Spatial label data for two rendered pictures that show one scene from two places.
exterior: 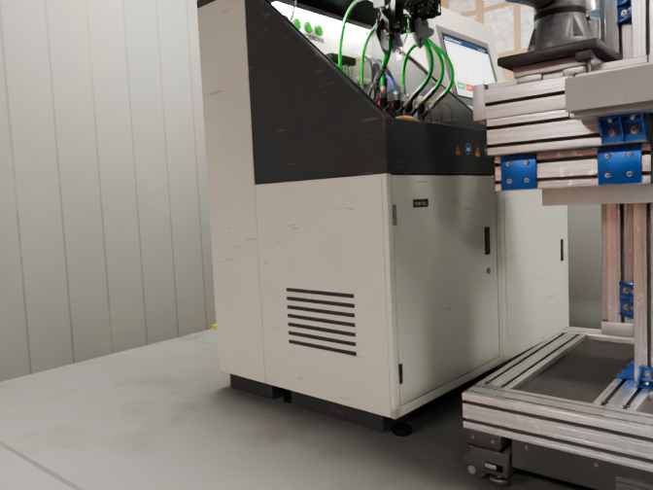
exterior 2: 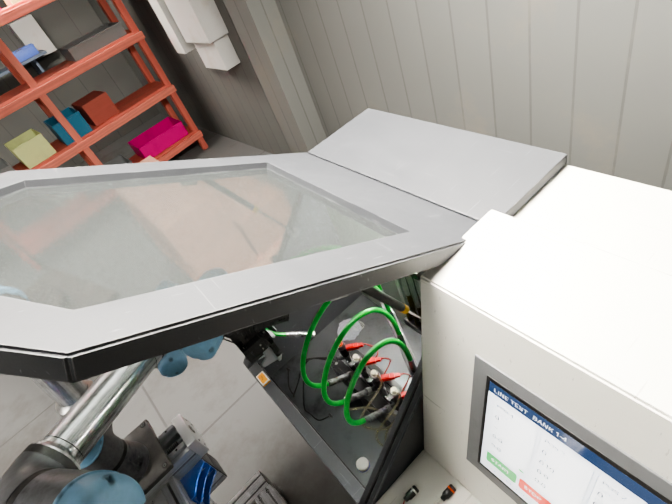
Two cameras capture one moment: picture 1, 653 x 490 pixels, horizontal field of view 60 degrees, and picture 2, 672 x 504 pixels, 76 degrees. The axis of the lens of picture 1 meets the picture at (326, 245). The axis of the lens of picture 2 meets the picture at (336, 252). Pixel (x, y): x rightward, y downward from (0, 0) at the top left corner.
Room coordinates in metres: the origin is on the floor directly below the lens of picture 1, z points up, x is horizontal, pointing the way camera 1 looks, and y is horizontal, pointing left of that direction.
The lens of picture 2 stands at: (2.48, -0.94, 2.16)
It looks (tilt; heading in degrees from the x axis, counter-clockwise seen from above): 41 degrees down; 114
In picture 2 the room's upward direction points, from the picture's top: 24 degrees counter-clockwise
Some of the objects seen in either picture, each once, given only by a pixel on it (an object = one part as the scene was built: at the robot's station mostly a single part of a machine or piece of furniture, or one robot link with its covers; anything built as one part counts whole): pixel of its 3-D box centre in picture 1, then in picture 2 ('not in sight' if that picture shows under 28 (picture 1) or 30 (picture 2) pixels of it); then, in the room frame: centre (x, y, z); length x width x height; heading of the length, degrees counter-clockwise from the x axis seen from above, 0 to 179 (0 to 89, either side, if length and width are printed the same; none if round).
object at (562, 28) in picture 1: (560, 35); (116, 462); (1.39, -0.58, 1.09); 0.15 x 0.15 x 0.10
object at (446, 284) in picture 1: (451, 278); not in sight; (1.88, -0.41, 0.44); 0.65 x 0.02 x 0.68; 137
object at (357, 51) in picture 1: (366, 83); not in sight; (2.41, -0.20, 1.20); 0.13 x 0.03 x 0.31; 137
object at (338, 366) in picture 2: not in sight; (381, 396); (2.14, -0.31, 0.91); 0.34 x 0.10 x 0.15; 137
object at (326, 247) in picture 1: (383, 287); not in sight; (2.08, -0.20, 0.39); 0.70 x 0.58 x 0.79; 137
